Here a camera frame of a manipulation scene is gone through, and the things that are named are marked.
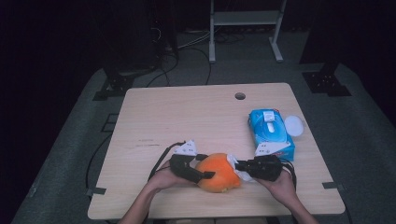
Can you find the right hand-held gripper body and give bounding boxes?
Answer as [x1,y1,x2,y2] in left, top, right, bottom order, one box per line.
[248,141,292,183]

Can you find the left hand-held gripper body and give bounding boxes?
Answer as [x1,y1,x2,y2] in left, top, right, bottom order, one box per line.
[169,139,204,185]

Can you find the orange plush toy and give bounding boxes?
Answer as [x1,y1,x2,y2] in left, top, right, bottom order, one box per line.
[195,152,242,194]

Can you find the white wet wipe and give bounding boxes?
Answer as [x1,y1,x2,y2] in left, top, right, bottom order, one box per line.
[227,152,255,183]

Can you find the blue wet wipes pack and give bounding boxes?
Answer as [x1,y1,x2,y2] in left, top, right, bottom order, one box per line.
[247,107,296,162]

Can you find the person's left hand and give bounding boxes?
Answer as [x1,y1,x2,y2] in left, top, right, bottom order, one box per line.
[146,160,194,195]

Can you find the person's right hand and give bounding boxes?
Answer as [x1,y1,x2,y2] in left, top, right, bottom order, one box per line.
[253,169,297,210]

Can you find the white round lid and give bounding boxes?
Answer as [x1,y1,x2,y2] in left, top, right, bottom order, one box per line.
[284,115,304,137]

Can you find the black tape strip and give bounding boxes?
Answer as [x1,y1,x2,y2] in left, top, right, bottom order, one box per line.
[86,186,107,196]
[321,181,346,191]

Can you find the black stand base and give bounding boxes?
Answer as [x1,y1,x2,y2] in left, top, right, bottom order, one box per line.
[301,60,353,97]
[92,66,135,102]

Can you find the white metal stand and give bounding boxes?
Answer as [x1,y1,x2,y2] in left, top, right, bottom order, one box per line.
[208,0,288,63]

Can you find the left hand-held gripper cable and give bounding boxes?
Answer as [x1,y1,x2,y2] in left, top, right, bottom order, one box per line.
[148,141,187,181]

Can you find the black floor cable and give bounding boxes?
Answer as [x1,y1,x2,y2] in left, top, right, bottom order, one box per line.
[186,46,213,86]
[146,52,180,88]

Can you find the black floor tape frame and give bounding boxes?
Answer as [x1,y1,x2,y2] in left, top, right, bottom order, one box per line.
[101,113,120,133]

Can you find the black cable beside table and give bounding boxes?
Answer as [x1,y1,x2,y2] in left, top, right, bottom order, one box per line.
[85,133,113,190]

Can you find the white floor cables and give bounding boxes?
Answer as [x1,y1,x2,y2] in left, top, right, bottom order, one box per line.
[178,30,213,50]

